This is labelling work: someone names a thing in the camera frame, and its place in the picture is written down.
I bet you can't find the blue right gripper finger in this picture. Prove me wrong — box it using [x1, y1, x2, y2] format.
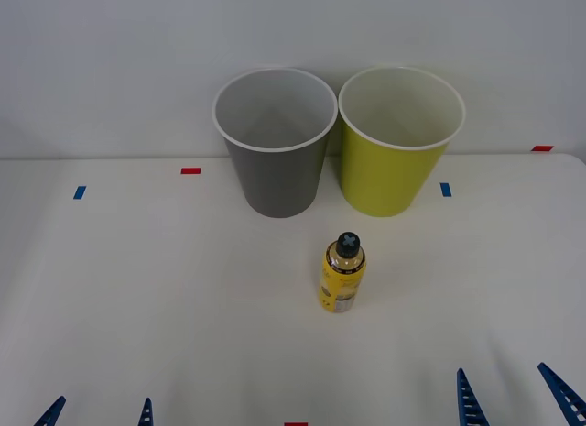
[456, 367, 491, 426]
[537, 362, 586, 426]

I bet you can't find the yellow label plastic bottle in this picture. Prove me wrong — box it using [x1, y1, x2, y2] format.
[318, 231, 368, 315]

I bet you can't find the yellow-green plastic waste bin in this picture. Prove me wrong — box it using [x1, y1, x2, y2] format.
[337, 65, 467, 218]

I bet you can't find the grey plastic waste bin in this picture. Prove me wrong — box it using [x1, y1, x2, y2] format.
[212, 67, 340, 219]

